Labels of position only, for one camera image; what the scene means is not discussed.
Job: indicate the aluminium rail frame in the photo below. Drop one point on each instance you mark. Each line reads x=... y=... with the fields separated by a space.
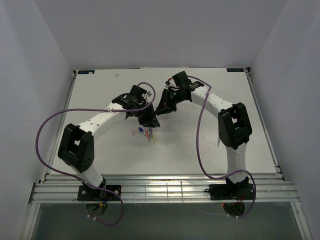
x=149 y=189

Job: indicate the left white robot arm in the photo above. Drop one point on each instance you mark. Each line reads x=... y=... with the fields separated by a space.
x=77 y=145

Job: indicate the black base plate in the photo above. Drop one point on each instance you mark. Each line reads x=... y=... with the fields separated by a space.
x=224 y=192
x=88 y=194

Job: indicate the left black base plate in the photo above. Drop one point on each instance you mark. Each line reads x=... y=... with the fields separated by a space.
x=88 y=194

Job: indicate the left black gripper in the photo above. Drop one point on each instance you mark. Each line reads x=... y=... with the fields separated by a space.
x=151 y=116

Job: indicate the red pen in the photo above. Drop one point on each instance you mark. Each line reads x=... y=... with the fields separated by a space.
x=147 y=133

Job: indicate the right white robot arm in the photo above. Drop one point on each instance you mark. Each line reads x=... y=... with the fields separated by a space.
x=234 y=129

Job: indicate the blue corner label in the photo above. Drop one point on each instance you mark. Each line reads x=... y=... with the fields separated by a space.
x=86 y=72
x=235 y=70

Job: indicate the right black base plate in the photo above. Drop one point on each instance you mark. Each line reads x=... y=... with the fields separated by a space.
x=224 y=192

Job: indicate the yellow pen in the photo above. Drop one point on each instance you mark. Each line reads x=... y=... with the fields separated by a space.
x=153 y=136

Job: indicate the right blue corner label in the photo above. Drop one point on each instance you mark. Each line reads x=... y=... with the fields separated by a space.
x=235 y=70

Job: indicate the left blue corner label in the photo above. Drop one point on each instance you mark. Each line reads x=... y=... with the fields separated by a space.
x=86 y=72

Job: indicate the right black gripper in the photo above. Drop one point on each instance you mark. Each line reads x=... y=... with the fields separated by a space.
x=164 y=106

